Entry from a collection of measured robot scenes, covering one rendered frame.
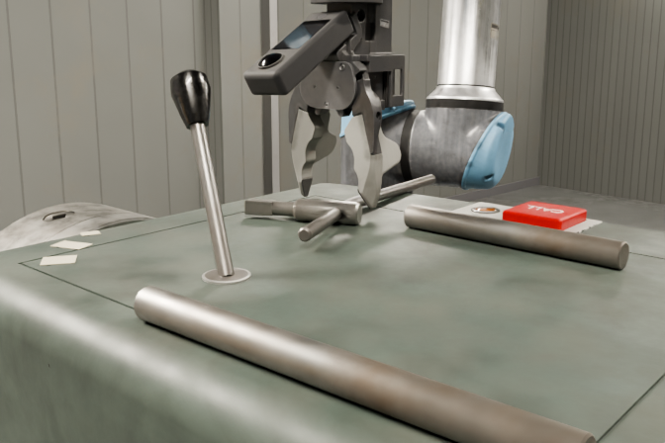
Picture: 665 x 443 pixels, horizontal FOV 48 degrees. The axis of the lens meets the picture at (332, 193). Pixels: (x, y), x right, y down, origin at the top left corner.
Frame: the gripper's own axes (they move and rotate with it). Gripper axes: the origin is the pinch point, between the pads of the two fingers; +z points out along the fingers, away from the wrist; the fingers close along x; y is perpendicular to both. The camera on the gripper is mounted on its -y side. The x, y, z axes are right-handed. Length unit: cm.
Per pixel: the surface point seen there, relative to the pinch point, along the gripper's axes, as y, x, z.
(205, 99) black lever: -17.9, -2.4, -10.7
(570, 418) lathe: -24.5, -36.1, 1.8
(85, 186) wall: 164, 327, 67
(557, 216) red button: 8.7, -20.1, 0.7
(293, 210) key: -5.7, 0.0, 0.7
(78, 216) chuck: -13.8, 25.1, 3.8
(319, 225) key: -9.9, -7.1, 0.3
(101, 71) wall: 178, 326, 3
